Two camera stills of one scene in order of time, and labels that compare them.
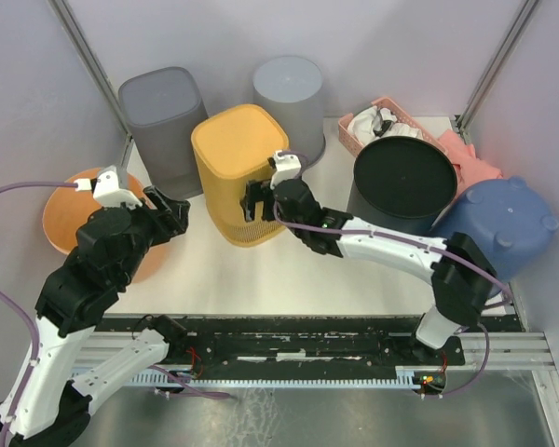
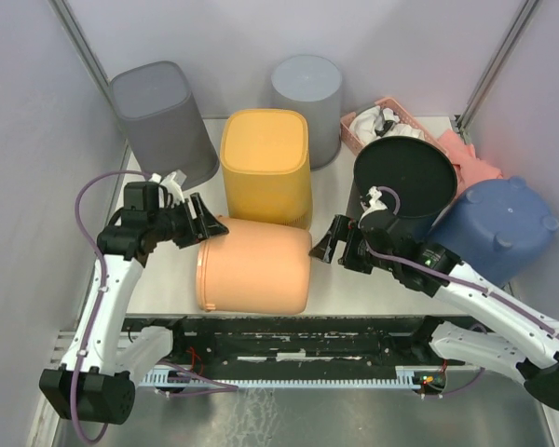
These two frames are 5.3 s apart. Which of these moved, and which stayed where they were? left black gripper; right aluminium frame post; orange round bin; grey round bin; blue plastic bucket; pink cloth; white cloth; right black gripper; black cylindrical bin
Moved: left black gripper; right black gripper; grey round bin; orange round bin
Stayed: pink cloth; right aluminium frame post; black cylindrical bin; blue plastic bucket; white cloth
